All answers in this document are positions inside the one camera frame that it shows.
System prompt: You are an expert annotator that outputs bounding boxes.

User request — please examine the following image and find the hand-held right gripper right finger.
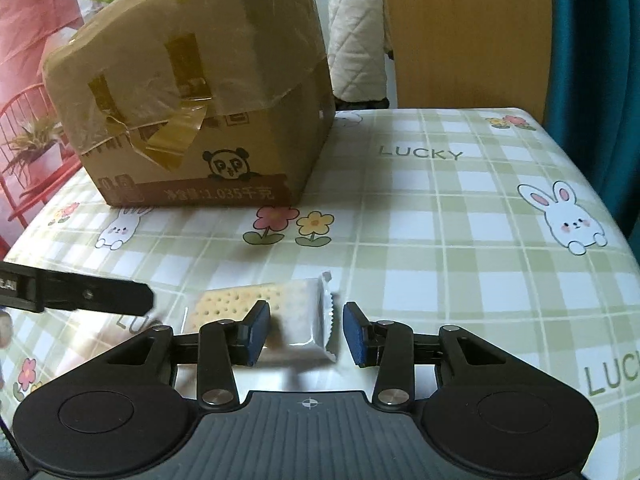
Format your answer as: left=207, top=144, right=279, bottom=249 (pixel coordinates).
left=342, top=301, right=507, bottom=409

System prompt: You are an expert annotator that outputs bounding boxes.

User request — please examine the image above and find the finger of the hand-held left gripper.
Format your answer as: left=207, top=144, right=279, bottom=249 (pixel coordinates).
left=39, top=270, right=154, bottom=317

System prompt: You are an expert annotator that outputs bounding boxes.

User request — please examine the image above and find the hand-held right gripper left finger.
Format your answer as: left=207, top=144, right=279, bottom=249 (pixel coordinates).
left=102, top=300, right=272, bottom=409

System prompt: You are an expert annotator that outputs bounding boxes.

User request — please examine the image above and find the clear cracker packet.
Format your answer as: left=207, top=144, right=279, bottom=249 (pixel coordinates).
left=181, top=271, right=338, bottom=363

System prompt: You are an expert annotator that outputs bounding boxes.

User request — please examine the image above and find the cardboard box with plastic liner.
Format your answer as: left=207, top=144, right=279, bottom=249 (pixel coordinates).
left=41, top=0, right=337, bottom=209

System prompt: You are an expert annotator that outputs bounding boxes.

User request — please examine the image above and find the red printed backdrop cloth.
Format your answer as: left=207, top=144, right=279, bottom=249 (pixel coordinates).
left=0, top=0, right=173, bottom=256

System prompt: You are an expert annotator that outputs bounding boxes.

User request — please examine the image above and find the white quilted blanket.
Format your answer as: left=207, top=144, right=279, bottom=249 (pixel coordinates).
left=327, top=0, right=393, bottom=103

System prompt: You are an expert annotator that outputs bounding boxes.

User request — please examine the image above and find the wooden chair back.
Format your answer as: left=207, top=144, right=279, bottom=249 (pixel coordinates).
left=381, top=0, right=556, bottom=123

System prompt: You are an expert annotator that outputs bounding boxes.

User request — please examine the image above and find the teal curtain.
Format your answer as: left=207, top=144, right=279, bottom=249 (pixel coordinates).
left=542, top=0, right=640, bottom=261

